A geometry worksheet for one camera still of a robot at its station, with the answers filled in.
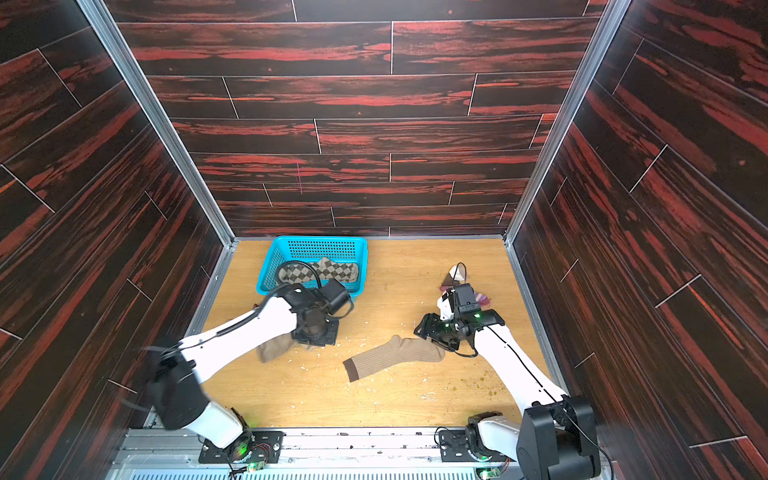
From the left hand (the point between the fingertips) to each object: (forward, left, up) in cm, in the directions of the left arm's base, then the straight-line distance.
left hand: (331, 342), depth 81 cm
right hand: (+4, -27, -2) cm, 28 cm away
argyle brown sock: (+32, +11, -8) cm, 34 cm away
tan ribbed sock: (+3, -20, -11) cm, 22 cm away
